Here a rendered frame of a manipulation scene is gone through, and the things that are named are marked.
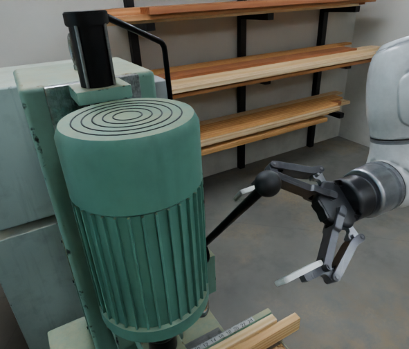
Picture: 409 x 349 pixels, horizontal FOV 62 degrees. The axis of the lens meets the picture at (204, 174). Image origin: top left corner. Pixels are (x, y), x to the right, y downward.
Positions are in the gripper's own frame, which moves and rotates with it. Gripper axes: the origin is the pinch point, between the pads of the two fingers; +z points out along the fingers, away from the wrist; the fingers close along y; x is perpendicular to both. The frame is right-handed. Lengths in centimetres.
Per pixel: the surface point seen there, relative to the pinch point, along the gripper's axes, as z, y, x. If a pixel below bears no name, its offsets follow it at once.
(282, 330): -13.2, -18.4, -34.7
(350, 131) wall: -313, 96, -236
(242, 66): -131, 137, -137
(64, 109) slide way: 20.2, 30.0, -3.5
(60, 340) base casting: 34, 1, -68
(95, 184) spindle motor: 21.1, 10.9, 8.9
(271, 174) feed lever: 0.8, 5.5, 9.8
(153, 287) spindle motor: 17.3, -0.6, -1.4
